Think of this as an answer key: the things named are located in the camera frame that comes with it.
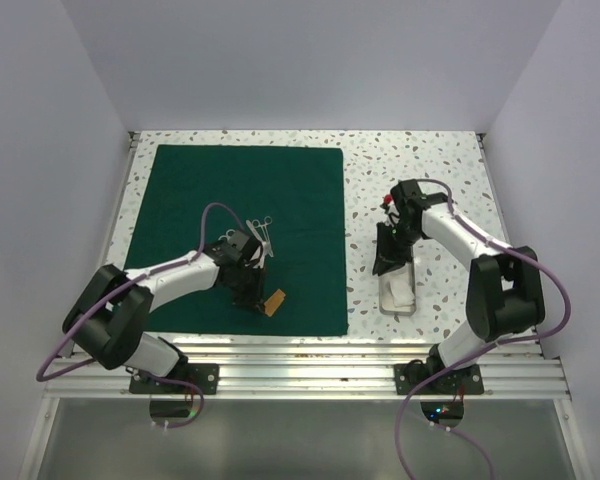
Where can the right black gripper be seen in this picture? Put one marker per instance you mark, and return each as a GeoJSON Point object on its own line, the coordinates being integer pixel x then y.
{"type": "Point", "coordinates": [388, 258]}

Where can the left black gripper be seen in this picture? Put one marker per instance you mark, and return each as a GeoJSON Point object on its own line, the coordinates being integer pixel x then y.
{"type": "Point", "coordinates": [253, 297]}

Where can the tan adhesive bandage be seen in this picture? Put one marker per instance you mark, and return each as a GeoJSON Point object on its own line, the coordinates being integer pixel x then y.
{"type": "Point", "coordinates": [274, 302]}

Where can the rectangular metal tray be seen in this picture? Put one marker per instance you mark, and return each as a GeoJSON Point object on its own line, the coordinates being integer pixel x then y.
{"type": "Point", "coordinates": [405, 272]}

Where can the white gauze pad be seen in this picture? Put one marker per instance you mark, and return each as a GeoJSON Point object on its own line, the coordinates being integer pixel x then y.
{"type": "Point", "coordinates": [401, 293]}

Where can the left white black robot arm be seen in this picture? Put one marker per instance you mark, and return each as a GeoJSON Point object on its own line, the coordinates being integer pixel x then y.
{"type": "Point", "coordinates": [109, 320]}

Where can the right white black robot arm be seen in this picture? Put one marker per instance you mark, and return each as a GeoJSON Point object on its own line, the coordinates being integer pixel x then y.
{"type": "Point", "coordinates": [504, 293]}

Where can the silver surgical forceps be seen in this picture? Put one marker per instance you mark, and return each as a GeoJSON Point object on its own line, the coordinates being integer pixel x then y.
{"type": "Point", "coordinates": [259, 228]}

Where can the silver surgical scissors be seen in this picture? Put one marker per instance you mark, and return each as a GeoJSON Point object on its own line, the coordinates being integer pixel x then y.
{"type": "Point", "coordinates": [227, 236]}

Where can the dark green surgical cloth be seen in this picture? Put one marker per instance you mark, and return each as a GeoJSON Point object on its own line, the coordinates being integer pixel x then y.
{"type": "Point", "coordinates": [199, 192]}

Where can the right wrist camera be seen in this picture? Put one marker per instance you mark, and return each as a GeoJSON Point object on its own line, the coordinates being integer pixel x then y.
{"type": "Point", "coordinates": [388, 206]}

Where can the aluminium rail frame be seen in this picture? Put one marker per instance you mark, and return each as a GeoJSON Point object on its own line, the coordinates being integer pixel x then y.
{"type": "Point", "coordinates": [359, 364]}

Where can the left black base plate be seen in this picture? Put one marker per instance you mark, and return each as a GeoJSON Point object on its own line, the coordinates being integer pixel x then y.
{"type": "Point", "coordinates": [205, 376]}

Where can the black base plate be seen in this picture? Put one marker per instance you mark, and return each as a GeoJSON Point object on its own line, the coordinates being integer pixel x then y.
{"type": "Point", "coordinates": [466, 381]}
{"type": "Point", "coordinates": [205, 376]}

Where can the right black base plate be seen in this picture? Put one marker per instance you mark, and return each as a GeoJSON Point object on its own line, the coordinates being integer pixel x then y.
{"type": "Point", "coordinates": [466, 381]}

